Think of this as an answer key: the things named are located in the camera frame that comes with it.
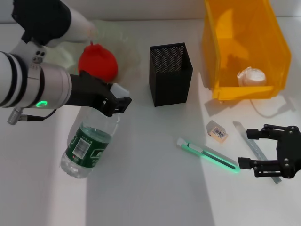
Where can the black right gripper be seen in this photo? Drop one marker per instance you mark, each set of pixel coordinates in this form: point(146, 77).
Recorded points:
point(290, 153)

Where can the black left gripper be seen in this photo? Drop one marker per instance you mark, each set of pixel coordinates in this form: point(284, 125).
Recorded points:
point(89, 91)

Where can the white paper ball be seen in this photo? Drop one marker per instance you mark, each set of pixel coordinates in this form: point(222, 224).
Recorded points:
point(252, 76)

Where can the yellow plastic bin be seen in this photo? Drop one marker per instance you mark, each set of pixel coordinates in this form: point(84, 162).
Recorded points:
point(247, 93)

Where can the green white utility knife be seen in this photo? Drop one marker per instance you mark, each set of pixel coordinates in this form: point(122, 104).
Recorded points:
point(211, 157)

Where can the clear water bottle green label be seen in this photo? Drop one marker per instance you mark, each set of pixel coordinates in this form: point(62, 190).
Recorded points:
point(82, 146)

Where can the grey metal file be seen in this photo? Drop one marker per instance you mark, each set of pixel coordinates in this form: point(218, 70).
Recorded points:
point(242, 129)

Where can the red round fruit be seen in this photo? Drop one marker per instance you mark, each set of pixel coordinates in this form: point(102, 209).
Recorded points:
point(98, 61)

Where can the translucent wavy fruit plate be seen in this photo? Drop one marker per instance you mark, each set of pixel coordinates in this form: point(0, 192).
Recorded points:
point(127, 47)

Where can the beige eraser with barcode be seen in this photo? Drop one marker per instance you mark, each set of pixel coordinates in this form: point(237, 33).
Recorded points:
point(217, 131)

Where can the black mesh pen holder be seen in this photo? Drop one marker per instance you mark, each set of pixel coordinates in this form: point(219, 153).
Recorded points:
point(170, 87)

